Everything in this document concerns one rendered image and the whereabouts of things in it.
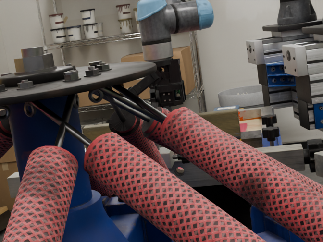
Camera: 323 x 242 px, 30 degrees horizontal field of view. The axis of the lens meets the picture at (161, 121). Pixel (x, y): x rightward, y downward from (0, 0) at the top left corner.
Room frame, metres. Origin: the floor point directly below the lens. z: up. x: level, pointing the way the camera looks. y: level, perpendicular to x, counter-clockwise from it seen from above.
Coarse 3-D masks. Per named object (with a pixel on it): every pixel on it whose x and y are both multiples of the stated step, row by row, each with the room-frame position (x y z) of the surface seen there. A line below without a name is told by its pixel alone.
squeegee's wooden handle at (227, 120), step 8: (208, 112) 1.51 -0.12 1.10; (216, 112) 1.50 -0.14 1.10; (224, 112) 1.49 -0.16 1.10; (232, 112) 1.49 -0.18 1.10; (208, 120) 1.50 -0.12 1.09; (216, 120) 1.49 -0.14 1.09; (224, 120) 1.49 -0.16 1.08; (232, 120) 1.49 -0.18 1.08; (88, 128) 1.55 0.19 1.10; (96, 128) 1.55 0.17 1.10; (104, 128) 1.54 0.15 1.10; (224, 128) 1.49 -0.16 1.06; (232, 128) 1.49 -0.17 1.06; (88, 136) 1.55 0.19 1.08; (96, 136) 1.55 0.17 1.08; (240, 136) 1.48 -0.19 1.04
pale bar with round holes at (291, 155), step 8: (296, 144) 1.31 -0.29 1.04; (264, 152) 1.28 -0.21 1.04; (272, 152) 1.27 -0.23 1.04; (280, 152) 1.27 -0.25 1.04; (288, 152) 1.27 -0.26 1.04; (296, 152) 1.26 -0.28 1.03; (176, 160) 1.31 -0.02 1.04; (280, 160) 1.27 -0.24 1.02; (288, 160) 1.27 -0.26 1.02; (296, 160) 1.26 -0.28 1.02; (176, 168) 1.34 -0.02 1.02; (184, 168) 1.31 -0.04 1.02; (192, 168) 1.30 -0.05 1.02; (296, 168) 1.26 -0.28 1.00; (304, 168) 1.26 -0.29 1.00; (16, 176) 1.38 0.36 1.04; (176, 176) 1.31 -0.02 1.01; (184, 176) 1.31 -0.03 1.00; (192, 176) 1.30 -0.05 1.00; (200, 176) 1.30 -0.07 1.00; (208, 176) 1.30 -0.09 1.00; (8, 184) 1.38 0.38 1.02; (16, 184) 1.38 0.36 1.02; (16, 192) 1.38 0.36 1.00
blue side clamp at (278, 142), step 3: (279, 132) 1.59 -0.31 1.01; (264, 138) 1.58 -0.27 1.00; (276, 138) 1.56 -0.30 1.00; (279, 138) 1.52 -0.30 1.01; (264, 141) 1.55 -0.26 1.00; (267, 141) 1.54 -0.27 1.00; (276, 141) 1.53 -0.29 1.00; (279, 141) 1.49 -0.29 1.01; (264, 144) 1.51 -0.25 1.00; (267, 144) 1.51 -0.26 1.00; (276, 144) 1.50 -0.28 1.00; (279, 144) 1.46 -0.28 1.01
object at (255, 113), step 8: (240, 112) 2.11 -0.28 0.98; (248, 112) 2.10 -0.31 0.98; (256, 112) 2.10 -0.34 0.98; (264, 112) 2.01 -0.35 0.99; (272, 112) 1.99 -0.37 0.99; (240, 120) 2.11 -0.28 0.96; (192, 184) 1.39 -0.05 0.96; (200, 184) 1.38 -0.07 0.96; (208, 184) 1.38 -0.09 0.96; (216, 184) 1.38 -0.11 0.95
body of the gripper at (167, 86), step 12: (168, 60) 1.50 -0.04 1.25; (156, 72) 1.51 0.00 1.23; (168, 72) 1.51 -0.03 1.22; (180, 72) 1.52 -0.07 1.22; (156, 84) 1.52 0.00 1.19; (168, 84) 1.51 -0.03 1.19; (180, 84) 1.49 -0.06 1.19; (156, 96) 1.50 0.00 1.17; (168, 96) 1.50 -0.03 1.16; (180, 96) 1.50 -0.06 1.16
